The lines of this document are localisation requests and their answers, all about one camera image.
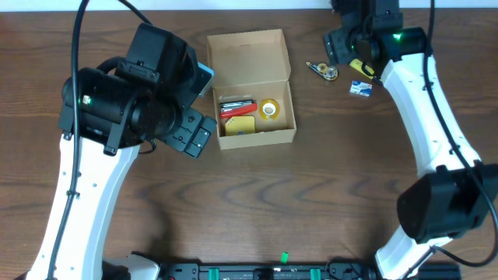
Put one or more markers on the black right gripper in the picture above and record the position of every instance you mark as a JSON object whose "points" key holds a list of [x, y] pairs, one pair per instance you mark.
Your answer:
{"points": [[336, 47]]}

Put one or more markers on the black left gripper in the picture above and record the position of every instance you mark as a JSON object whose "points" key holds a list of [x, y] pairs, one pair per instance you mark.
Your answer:
{"points": [[191, 133]]}

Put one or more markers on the red black stapler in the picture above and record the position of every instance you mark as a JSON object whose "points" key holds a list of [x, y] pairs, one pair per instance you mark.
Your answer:
{"points": [[237, 108]]}

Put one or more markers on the yellow sticky note pad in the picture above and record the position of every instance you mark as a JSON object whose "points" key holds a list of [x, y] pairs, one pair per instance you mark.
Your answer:
{"points": [[240, 125]]}

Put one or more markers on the yellow adhesive tape roll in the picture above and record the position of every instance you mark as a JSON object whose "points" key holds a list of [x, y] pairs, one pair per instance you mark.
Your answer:
{"points": [[269, 109]]}

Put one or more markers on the brown cardboard box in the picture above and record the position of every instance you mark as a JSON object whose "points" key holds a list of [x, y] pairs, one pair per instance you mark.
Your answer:
{"points": [[252, 66]]}

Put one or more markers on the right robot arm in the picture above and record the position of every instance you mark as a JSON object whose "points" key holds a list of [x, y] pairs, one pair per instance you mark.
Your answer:
{"points": [[455, 191]]}

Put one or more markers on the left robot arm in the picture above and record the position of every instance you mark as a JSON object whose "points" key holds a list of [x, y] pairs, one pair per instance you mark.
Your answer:
{"points": [[108, 112]]}

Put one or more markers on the yellow highlighter pen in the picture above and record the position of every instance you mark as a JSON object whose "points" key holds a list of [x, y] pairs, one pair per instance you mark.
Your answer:
{"points": [[363, 68]]}

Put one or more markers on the correction tape dispenser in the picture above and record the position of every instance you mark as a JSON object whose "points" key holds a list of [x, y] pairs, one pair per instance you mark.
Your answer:
{"points": [[329, 73]]}

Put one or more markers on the small blue white staples box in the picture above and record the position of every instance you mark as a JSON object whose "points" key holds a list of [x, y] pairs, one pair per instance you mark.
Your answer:
{"points": [[360, 88]]}

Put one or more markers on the small green clip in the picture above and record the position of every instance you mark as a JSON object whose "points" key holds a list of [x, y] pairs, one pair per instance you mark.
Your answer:
{"points": [[284, 257]]}

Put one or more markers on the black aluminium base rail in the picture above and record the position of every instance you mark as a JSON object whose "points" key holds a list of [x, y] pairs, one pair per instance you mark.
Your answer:
{"points": [[334, 270]]}

